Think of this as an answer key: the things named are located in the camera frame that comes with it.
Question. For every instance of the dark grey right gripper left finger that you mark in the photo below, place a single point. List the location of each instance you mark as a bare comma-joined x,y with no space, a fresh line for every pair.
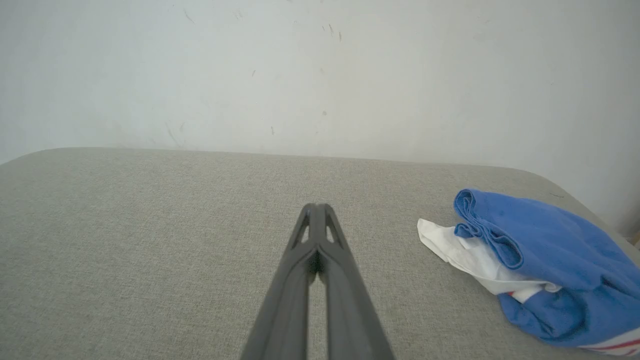
287,310

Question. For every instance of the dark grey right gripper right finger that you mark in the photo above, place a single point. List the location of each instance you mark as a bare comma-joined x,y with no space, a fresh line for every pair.
350,315

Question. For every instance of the blue Lakers jersey shirt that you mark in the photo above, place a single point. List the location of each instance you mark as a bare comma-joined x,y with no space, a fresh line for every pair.
555,245

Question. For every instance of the grey fabric sofa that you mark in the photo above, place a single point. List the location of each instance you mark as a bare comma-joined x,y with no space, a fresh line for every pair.
150,250

